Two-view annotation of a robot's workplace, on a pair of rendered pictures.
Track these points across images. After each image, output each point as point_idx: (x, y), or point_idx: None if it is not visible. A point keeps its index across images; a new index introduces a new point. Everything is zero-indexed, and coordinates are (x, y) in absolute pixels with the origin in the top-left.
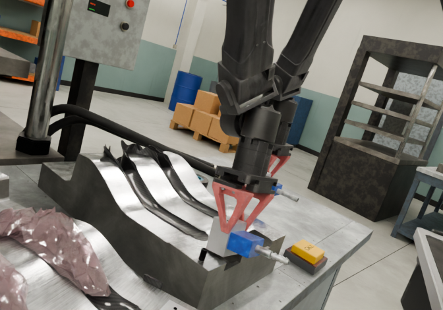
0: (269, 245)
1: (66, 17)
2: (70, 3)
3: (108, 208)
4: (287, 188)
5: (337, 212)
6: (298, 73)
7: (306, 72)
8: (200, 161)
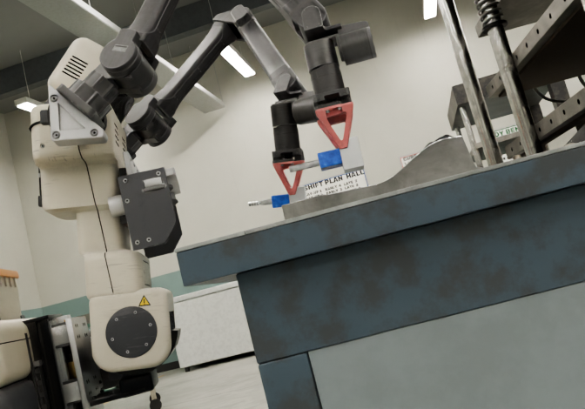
0: None
1: None
2: None
3: None
4: (517, 158)
5: (306, 214)
6: (294, 28)
7: (290, 17)
8: (579, 131)
